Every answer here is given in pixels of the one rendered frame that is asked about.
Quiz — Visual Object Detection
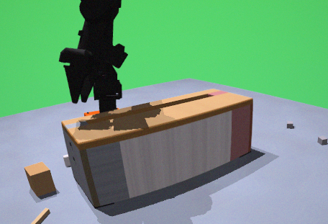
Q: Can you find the tan thin stick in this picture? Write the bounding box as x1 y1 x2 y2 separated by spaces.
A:
31 208 50 224

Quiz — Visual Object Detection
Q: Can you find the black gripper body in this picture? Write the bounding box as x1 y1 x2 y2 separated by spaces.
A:
59 26 111 72

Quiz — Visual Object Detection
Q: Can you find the long wooden box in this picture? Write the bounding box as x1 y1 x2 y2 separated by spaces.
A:
61 89 253 209

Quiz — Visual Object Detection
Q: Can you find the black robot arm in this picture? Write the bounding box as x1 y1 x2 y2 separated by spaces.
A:
79 0 128 113

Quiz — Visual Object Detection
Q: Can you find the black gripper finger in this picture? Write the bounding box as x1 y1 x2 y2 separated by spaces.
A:
81 71 105 103
63 65 93 104

